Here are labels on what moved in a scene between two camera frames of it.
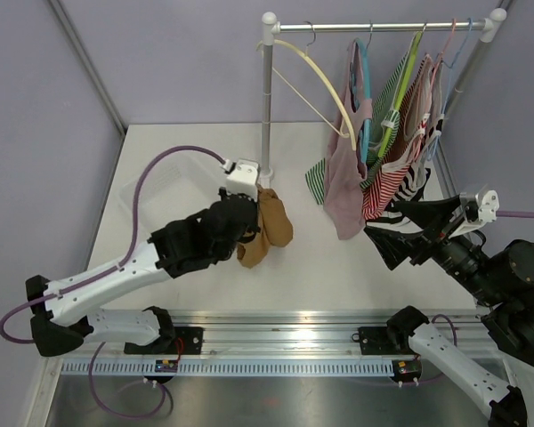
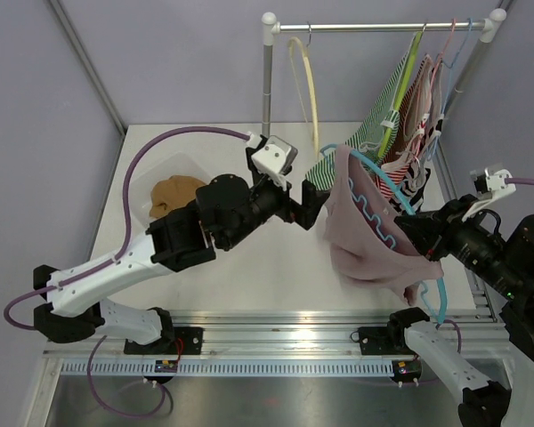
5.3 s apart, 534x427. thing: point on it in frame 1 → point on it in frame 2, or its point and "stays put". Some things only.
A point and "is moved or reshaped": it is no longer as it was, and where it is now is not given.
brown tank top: x=275 y=225 → x=166 y=195
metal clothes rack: x=271 y=27 stays put
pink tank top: x=345 y=177 → x=365 y=241
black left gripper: x=254 y=227 → x=303 y=213
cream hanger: x=346 y=125 is moved or reshaped
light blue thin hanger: x=451 y=67 stays put
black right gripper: x=432 y=217 stays put
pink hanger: x=436 y=66 stays put
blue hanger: x=366 y=127 → x=360 y=159
